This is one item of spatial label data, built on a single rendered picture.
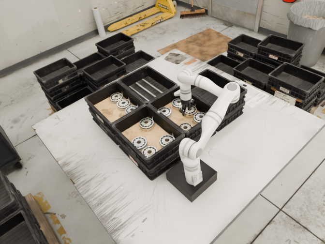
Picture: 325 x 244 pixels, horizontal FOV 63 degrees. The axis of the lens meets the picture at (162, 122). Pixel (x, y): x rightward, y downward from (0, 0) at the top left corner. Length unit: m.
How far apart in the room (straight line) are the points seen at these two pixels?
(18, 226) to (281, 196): 2.08
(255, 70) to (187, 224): 2.06
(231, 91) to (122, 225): 0.96
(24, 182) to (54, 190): 0.35
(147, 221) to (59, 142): 0.94
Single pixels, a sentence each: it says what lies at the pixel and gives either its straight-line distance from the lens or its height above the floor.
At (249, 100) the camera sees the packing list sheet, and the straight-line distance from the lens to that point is 2.22.
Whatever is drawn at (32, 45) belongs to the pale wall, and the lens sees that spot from 4.77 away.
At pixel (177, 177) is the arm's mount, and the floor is 0.77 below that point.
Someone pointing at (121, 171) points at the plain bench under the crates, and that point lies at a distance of 1.79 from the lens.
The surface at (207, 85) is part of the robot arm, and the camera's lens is 1.59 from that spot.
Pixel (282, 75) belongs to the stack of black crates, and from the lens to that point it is 2.94.
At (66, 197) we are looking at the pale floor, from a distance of 2.69.
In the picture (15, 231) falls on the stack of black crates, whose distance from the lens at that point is 2.26.
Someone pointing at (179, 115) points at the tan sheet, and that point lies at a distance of 1.88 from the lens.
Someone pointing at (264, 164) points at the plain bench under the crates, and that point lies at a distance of 1.82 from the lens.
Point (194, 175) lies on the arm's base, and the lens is 1.50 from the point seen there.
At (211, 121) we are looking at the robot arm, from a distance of 1.39.
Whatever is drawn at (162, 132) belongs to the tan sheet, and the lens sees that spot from 1.77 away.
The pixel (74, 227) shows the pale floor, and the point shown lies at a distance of 2.51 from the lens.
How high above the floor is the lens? 2.12
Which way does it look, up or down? 45 degrees down
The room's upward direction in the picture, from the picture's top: 7 degrees counter-clockwise
